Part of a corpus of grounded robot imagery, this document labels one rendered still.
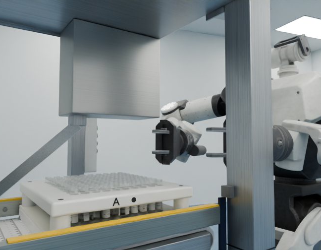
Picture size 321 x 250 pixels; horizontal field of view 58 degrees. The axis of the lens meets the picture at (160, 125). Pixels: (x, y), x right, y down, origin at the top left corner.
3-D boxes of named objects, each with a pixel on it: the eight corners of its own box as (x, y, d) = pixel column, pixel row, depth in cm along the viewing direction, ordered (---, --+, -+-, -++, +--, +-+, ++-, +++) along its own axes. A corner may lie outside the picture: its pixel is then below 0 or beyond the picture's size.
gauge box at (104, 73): (138, 120, 80) (138, 49, 81) (160, 117, 72) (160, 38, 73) (58, 116, 68) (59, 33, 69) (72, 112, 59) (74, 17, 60)
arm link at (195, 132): (189, 126, 94) (178, 116, 107) (176, 150, 95) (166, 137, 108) (205, 135, 96) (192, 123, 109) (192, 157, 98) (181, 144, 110)
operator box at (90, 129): (83, 168, 148) (84, 118, 150) (96, 171, 135) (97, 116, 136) (72, 169, 145) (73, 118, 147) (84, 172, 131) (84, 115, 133)
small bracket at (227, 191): (225, 195, 53) (224, 184, 54) (234, 197, 52) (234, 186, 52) (219, 196, 53) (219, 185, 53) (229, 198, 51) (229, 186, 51)
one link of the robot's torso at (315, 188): (310, 220, 107) (309, 172, 108) (349, 229, 96) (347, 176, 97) (263, 235, 91) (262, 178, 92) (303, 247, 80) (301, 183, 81)
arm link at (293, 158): (279, 173, 66) (312, 172, 71) (288, 128, 65) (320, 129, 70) (245, 159, 76) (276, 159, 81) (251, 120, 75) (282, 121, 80)
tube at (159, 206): (159, 222, 51) (158, 180, 52) (154, 221, 52) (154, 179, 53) (164, 221, 52) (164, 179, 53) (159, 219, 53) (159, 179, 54)
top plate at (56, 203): (51, 218, 37) (51, 202, 38) (19, 191, 58) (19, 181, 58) (193, 197, 51) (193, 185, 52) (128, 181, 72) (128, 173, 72)
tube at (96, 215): (93, 235, 44) (94, 186, 45) (89, 233, 45) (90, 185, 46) (101, 234, 45) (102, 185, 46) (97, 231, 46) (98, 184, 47)
